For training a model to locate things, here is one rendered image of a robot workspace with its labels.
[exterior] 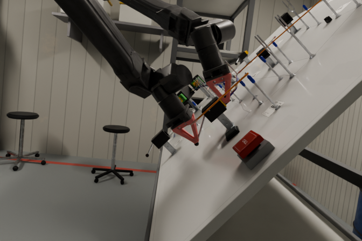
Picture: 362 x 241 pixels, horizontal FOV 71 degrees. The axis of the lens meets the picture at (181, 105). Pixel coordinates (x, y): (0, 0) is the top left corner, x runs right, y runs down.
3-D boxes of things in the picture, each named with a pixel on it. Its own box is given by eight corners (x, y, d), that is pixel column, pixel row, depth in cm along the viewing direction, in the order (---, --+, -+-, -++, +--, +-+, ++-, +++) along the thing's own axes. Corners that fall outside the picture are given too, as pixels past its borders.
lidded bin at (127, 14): (152, 32, 348) (154, 14, 346) (151, 26, 313) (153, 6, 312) (122, 27, 345) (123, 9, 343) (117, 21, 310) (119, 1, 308)
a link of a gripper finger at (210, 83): (237, 95, 72) (225, 64, 70) (241, 99, 65) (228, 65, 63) (214, 104, 73) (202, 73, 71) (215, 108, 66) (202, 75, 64)
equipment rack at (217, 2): (145, 263, 168) (178, -23, 155) (152, 217, 228) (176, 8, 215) (220, 270, 170) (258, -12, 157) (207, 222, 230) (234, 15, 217)
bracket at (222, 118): (227, 127, 73) (215, 115, 72) (233, 122, 72) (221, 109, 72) (228, 132, 68) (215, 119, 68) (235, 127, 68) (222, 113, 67)
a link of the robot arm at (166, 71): (131, 64, 69) (126, 90, 64) (157, 42, 61) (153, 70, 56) (166, 83, 75) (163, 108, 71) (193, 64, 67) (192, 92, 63)
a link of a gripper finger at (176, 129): (207, 130, 76) (189, 105, 74) (207, 139, 69) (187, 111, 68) (188, 141, 77) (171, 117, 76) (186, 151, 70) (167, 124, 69)
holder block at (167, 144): (158, 166, 102) (140, 149, 102) (179, 145, 102) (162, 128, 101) (157, 170, 98) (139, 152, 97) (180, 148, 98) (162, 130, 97)
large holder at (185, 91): (209, 96, 148) (192, 78, 147) (199, 110, 135) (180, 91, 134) (202, 101, 153) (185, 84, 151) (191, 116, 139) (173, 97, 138)
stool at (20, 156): (54, 158, 353) (58, 113, 349) (34, 172, 294) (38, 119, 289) (11, 154, 347) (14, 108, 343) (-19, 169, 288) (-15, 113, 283)
